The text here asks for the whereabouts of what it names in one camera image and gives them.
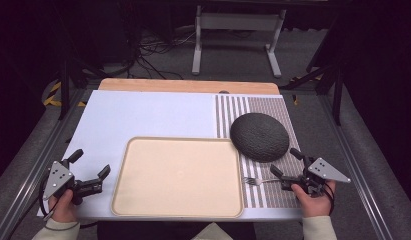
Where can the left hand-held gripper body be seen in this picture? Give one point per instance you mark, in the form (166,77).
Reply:
(59,178)

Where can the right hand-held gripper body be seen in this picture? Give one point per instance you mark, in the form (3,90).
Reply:
(318,176)

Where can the silver metal fork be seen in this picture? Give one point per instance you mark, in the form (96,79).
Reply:
(259,181)

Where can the person's right hand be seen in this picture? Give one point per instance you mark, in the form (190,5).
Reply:
(314,203)

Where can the person's left hand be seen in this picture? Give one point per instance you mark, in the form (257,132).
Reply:
(63,208)

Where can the dark round textured plate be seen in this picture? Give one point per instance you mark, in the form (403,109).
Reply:
(259,136)

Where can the striped grey placemat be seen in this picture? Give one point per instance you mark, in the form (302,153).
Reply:
(279,110)

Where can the yellow black floor tape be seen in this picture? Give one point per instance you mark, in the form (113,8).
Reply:
(53,96)

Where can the black tripod stand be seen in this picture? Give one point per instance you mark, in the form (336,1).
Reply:
(338,90)
(64,86)

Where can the white table sheet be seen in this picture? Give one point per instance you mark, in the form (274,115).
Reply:
(143,113)

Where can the person's dark lap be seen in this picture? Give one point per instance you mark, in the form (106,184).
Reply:
(143,231)

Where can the beige rectangular tray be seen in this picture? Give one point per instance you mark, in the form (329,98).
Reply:
(178,176)

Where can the light cloth piece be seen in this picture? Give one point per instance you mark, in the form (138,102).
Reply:
(213,232)

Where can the white metal stand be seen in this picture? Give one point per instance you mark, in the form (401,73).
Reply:
(239,21)

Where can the aluminium frame rail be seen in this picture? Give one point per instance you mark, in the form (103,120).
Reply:
(356,160)
(29,170)

